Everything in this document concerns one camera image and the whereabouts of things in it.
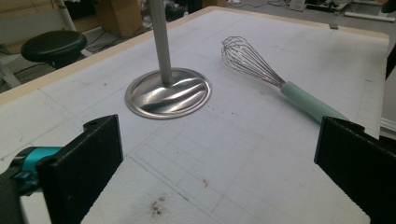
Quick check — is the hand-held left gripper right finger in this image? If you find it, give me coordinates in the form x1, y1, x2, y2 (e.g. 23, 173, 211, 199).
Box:
314, 116, 396, 224

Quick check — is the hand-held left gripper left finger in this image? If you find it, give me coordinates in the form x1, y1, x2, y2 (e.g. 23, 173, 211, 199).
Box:
36, 114, 124, 224

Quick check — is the whisk with mint green handle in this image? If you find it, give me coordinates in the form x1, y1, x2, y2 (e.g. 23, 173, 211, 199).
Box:
220, 35, 349, 124

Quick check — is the white grid mat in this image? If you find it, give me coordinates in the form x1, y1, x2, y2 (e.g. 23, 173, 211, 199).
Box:
0, 8, 390, 224

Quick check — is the steel stand with round base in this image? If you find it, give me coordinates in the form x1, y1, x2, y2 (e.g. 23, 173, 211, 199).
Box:
124, 0, 213, 120

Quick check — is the black round stool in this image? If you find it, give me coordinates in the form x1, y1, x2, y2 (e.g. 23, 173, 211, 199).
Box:
21, 30, 88, 69

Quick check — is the white bar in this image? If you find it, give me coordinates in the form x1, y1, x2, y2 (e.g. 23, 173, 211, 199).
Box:
344, 11, 396, 23

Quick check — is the white metal stand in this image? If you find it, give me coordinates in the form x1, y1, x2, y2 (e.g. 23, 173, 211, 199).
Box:
57, 0, 78, 32

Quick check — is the large brown cardboard box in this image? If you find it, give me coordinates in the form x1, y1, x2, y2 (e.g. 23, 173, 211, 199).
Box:
94, 0, 146, 39

